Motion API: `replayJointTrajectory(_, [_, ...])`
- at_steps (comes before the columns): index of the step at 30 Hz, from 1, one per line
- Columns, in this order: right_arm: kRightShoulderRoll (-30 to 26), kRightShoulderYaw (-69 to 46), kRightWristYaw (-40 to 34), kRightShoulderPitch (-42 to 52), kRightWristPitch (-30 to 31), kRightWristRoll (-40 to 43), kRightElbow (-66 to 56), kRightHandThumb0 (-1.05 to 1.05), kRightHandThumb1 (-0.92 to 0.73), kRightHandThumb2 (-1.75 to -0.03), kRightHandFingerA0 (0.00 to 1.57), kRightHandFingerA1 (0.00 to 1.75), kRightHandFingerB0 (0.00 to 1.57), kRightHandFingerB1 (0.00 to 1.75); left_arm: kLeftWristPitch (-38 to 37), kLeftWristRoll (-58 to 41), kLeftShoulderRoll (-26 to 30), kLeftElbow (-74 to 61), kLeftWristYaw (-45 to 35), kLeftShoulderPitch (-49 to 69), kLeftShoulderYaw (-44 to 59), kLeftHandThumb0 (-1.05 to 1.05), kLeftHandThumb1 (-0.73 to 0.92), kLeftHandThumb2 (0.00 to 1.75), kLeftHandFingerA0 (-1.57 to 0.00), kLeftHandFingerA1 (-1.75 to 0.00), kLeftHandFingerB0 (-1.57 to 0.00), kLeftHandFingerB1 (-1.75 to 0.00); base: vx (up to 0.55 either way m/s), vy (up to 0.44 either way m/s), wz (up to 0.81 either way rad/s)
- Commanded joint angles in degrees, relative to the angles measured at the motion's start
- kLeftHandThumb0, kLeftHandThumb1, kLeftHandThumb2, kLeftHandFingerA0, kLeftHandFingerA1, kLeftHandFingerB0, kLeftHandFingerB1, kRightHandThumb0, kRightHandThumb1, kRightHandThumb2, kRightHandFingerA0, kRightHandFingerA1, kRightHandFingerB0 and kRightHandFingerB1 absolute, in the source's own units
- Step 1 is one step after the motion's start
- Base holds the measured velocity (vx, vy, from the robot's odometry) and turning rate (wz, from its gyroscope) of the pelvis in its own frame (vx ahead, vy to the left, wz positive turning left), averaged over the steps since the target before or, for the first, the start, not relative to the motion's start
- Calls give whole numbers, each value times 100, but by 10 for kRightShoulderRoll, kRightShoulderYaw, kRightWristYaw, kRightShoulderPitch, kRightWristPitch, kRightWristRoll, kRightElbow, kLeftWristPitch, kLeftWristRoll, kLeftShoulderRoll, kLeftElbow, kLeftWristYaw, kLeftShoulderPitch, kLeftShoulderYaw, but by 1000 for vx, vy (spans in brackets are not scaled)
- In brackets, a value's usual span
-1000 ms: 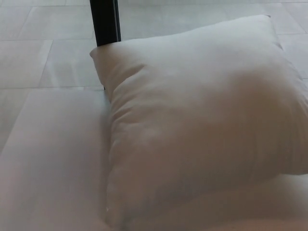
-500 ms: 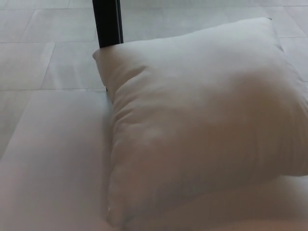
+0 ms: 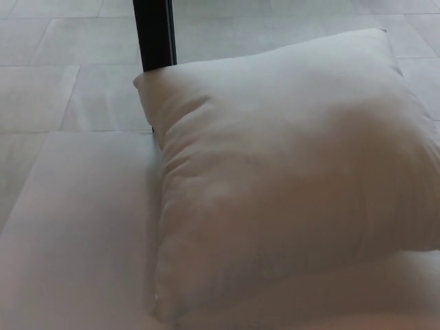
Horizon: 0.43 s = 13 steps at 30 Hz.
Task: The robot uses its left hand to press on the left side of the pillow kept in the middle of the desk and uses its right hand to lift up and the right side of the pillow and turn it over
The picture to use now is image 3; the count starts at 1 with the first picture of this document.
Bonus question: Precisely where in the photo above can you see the black metal post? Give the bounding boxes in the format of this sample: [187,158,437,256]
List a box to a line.
[132,0,178,74]

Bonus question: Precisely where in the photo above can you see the white square pillow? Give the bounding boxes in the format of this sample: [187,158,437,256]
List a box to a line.
[133,27,440,330]

